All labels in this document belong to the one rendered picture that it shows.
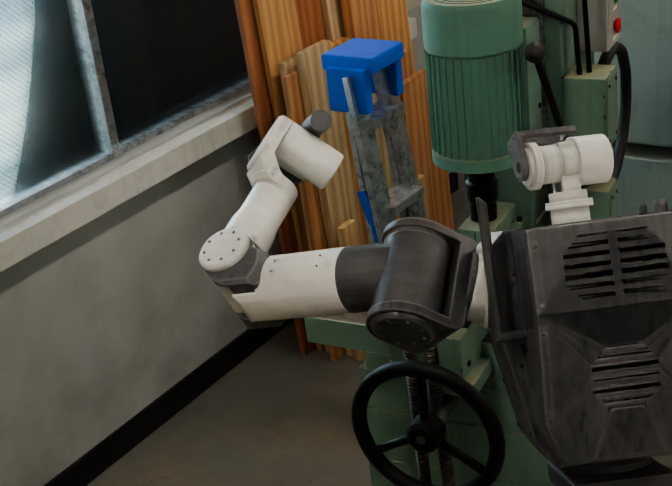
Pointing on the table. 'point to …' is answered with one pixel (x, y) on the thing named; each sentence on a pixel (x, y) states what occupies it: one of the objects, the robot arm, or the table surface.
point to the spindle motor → (474, 74)
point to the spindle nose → (480, 187)
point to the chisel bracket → (491, 222)
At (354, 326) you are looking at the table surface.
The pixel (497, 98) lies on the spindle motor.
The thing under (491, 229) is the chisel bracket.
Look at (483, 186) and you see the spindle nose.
